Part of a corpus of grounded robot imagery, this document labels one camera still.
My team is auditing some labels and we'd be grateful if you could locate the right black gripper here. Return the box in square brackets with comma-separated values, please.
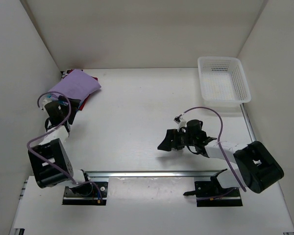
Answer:
[158, 129, 196, 152]

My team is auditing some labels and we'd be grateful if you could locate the lavender t-shirt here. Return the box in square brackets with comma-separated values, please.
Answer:
[49, 70, 101, 102]

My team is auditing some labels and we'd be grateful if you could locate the red t-shirt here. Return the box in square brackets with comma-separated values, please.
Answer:
[66, 70, 98, 111]

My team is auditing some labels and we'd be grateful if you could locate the teal t-shirt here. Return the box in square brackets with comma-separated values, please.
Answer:
[47, 94, 67, 105]

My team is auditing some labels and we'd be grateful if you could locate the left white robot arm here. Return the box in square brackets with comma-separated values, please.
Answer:
[28, 96, 80, 188]

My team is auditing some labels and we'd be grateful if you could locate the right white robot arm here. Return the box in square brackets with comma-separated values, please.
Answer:
[157, 119, 284, 196]

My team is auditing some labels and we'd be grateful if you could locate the white plastic laundry basket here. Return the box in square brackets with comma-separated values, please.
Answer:
[197, 56, 251, 108]

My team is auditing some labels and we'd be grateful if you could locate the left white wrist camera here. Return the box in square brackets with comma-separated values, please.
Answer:
[40, 97, 52, 112]

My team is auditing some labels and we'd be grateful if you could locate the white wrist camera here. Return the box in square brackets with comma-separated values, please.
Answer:
[40, 97, 52, 112]
[174, 116, 186, 131]

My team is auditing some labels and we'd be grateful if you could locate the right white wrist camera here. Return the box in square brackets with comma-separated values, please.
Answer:
[174, 116, 186, 131]

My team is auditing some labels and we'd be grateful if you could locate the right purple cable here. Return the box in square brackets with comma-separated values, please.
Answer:
[176, 107, 247, 203]

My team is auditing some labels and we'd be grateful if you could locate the purple cable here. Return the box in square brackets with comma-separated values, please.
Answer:
[176, 107, 247, 203]
[26, 92, 103, 204]

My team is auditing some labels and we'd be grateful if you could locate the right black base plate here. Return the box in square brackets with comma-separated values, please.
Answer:
[183, 169, 243, 207]

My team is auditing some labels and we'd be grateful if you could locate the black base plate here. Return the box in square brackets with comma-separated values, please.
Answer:
[62, 178, 108, 206]
[183, 169, 243, 207]

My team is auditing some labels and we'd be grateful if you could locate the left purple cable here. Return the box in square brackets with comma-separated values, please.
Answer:
[26, 92, 103, 204]

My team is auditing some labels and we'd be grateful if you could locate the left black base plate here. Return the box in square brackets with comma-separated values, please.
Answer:
[62, 178, 108, 206]

